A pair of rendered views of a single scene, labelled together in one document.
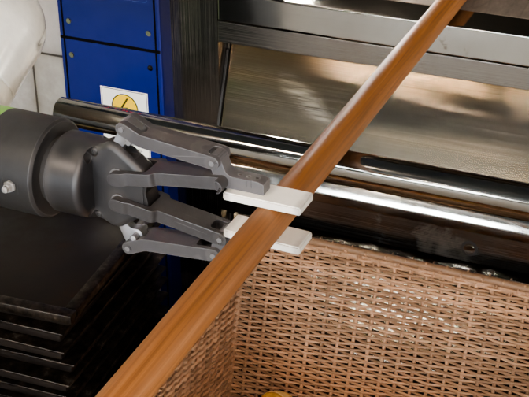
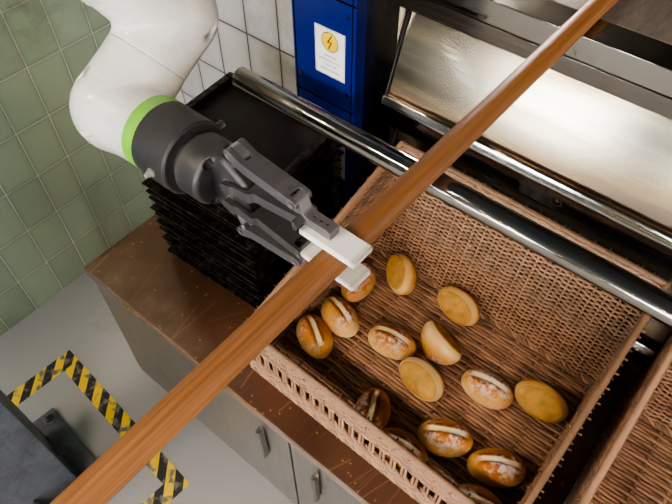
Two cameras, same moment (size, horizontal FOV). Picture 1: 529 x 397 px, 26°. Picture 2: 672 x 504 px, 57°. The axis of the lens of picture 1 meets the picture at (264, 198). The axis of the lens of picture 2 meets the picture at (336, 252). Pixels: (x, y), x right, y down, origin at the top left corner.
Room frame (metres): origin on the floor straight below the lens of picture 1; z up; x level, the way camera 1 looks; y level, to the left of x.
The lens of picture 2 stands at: (0.47, -0.11, 1.68)
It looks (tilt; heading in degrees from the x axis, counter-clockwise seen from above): 52 degrees down; 17
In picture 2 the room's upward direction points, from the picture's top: straight up
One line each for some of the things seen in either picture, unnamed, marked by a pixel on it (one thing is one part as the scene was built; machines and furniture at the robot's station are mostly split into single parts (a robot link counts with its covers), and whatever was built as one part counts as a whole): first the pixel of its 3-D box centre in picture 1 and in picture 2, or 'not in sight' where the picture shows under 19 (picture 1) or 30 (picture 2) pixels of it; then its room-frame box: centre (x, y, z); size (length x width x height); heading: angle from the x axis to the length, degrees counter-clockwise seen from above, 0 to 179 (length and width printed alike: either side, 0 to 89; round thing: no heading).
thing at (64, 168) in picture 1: (106, 179); (226, 179); (0.90, 0.14, 1.20); 0.09 x 0.07 x 0.08; 67
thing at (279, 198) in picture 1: (268, 196); (335, 239); (0.84, 0.00, 1.21); 0.07 x 0.03 x 0.01; 67
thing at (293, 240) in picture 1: (267, 234); (335, 262); (0.84, 0.00, 1.18); 0.07 x 0.03 x 0.01; 67
